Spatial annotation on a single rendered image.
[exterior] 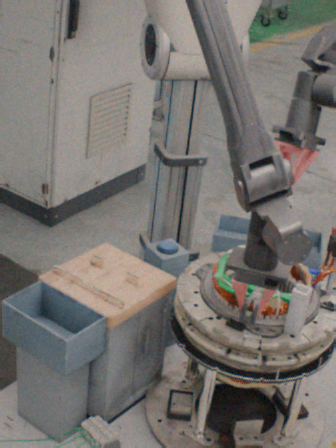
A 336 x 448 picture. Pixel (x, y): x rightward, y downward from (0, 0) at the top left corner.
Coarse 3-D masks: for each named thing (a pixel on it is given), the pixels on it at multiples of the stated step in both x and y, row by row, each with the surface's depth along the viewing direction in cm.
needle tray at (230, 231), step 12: (228, 216) 181; (216, 228) 176; (228, 228) 182; (240, 228) 182; (216, 240) 172; (228, 240) 172; (240, 240) 171; (312, 240) 180; (312, 252) 169; (312, 264) 171
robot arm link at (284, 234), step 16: (288, 176) 117; (240, 192) 116; (288, 192) 118; (256, 208) 117; (272, 208) 116; (288, 208) 115; (272, 224) 114; (288, 224) 112; (272, 240) 114; (288, 240) 112; (304, 240) 113; (288, 256) 114; (304, 256) 114
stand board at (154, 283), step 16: (80, 256) 158; (112, 256) 159; (128, 256) 160; (48, 272) 151; (80, 272) 153; (96, 272) 153; (112, 272) 154; (128, 272) 155; (144, 272) 155; (160, 272) 156; (64, 288) 147; (80, 288) 148; (112, 288) 149; (128, 288) 150; (144, 288) 150; (160, 288) 151; (96, 304) 144; (112, 304) 144; (128, 304) 145; (144, 304) 148; (112, 320) 141
